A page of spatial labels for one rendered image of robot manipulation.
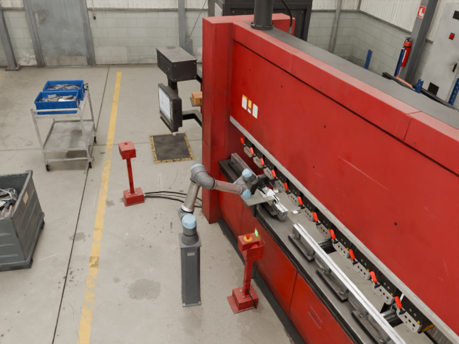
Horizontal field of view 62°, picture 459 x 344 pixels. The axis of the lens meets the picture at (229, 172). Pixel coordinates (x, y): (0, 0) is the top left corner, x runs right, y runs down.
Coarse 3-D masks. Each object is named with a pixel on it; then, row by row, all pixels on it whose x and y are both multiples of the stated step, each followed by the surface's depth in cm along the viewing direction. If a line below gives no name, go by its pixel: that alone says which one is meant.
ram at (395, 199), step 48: (240, 48) 336; (240, 96) 355; (288, 96) 281; (288, 144) 295; (336, 144) 242; (384, 144) 205; (336, 192) 252; (384, 192) 212; (432, 192) 183; (384, 240) 220; (432, 240) 189; (432, 288) 195
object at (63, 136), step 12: (84, 84) 562; (84, 96) 552; (60, 120) 587; (72, 120) 591; (84, 120) 594; (36, 132) 498; (48, 132) 555; (60, 132) 562; (72, 132) 564; (84, 132) 510; (48, 144) 533; (60, 144) 534; (72, 144) 536; (84, 144) 537; (48, 168) 531
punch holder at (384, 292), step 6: (378, 270) 229; (378, 276) 230; (384, 276) 226; (378, 282) 231; (384, 282) 227; (390, 282) 222; (378, 288) 232; (384, 288) 228; (390, 288) 223; (396, 288) 218; (378, 294) 233; (384, 294) 229; (390, 294) 224; (396, 294) 222; (384, 300) 229; (390, 300) 224
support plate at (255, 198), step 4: (264, 188) 351; (256, 192) 345; (240, 196) 341; (252, 196) 341; (256, 196) 341; (260, 196) 341; (268, 196) 342; (272, 196) 342; (244, 200) 335; (248, 200) 336; (252, 200) 336; (256, 200) 336; (260, 200) 336; (264, 200) 337; (268, 200) 337; (248, 204) 331; (252, 204) 331
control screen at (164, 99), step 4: (160, 88) 394; (160, 92) 397; (164, 92) 384; (160, 96) 401; (164, 96) 387; (160, 100) 404; (164, 100) 390; (168, 100) 378; (160, 104) 408; (164, 104) 394; (168, 104) 381; (160, 108) 410; (164, 108) 396; (168, 108) 383; (164, 112) 400; (168, 112) 386; (168, 116) 390
